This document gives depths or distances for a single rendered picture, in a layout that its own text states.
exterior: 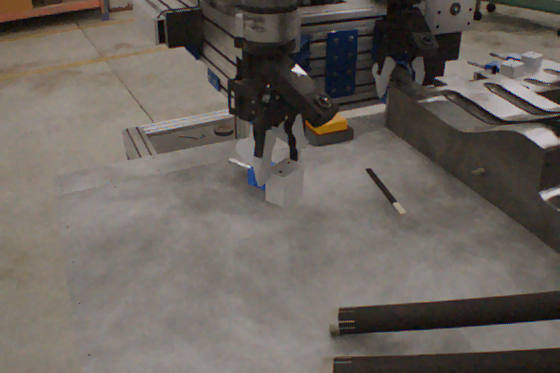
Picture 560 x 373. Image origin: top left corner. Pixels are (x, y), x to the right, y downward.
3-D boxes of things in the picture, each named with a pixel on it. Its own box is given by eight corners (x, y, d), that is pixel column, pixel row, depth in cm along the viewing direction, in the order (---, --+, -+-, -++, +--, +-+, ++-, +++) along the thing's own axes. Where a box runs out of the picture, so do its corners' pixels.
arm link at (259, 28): (308, 7, 72) (270, 18, 66) (308, 39, 74) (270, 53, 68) (266, -1, 76) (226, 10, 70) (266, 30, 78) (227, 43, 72)
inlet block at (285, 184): (220, 180, 88) (219, 151, 85) (241, 168, 91) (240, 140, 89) (283, 208, 81) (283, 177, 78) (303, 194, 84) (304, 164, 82)
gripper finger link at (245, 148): (238, 175, 83) (249, 117, 80) (268, 188, 79) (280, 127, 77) (224, 177, 80) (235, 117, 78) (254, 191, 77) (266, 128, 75)
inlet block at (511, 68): (461, 74, 126) (464, 52, 123) (472, 70, 129) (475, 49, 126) (510, 90, 117) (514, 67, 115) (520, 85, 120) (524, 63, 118)
